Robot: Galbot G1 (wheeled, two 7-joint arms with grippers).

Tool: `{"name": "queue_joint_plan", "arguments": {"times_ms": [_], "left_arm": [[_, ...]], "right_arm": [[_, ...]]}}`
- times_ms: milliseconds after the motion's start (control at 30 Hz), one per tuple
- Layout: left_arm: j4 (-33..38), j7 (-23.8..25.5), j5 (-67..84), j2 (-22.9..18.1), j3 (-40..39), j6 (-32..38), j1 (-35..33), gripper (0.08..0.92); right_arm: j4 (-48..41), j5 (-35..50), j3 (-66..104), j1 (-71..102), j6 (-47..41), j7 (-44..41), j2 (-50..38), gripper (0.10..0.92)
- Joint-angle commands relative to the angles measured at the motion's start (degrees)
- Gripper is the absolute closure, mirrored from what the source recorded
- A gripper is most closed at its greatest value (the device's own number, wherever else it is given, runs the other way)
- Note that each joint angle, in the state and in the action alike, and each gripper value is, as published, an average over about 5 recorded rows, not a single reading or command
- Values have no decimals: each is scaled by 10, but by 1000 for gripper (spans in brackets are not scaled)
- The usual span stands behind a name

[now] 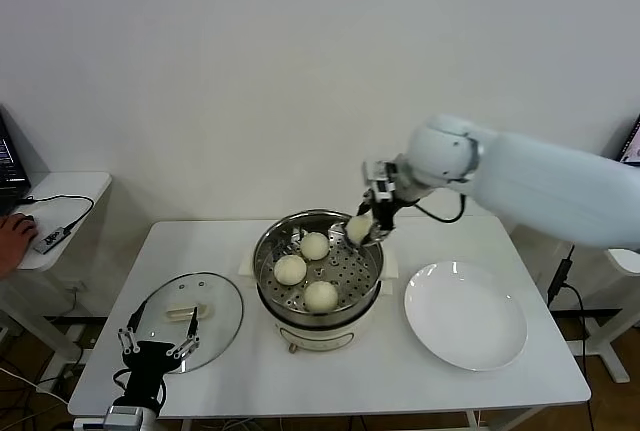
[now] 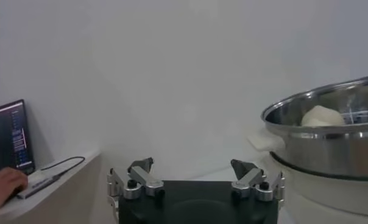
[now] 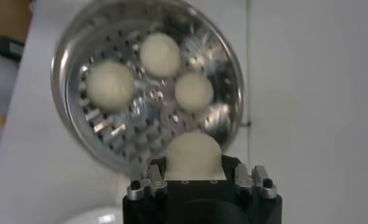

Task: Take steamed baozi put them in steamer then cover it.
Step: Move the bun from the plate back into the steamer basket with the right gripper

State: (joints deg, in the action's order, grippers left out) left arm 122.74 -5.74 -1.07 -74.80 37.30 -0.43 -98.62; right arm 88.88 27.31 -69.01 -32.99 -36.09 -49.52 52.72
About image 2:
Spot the grey USB hub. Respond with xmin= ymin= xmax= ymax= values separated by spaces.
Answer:
xmin=16 ymin=170 xmax=66 ymax=200

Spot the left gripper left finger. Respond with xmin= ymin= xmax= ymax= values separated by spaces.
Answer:
xmin=107 ymin=156 xmax=166 ymax=214

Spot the white steamed baozi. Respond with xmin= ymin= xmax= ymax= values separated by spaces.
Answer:
xmin=300 ymin=105 xmax=346 ymax=128

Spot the person's hand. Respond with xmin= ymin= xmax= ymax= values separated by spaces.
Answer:
xmin=0 ymin=167 xmax=29 ymax=215

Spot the stainless steel steamer basket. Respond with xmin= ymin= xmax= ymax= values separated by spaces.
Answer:
xmin=247 ymin=74 xmax=368 ymax=181

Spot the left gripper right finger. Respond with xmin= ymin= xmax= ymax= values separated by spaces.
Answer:
xmin=230 ymin=158 xmax=286 ymax=209

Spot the black laptop with dark screen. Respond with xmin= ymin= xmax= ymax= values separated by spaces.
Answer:
xmin=0 ymin=99 xmax=36 ymax=176

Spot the white side table with mouse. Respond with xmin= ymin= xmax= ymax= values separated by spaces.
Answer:
xmin=0 ymin=152 xmax=102 ymax=224

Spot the cream electric cooker base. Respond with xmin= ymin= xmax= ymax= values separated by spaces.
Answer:
xmin=271 ymin=152 xmax=368 ymax=224

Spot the black USB hub cable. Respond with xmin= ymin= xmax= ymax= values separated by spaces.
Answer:
xmin=40 ymin=156 xmax=86 ymax=179

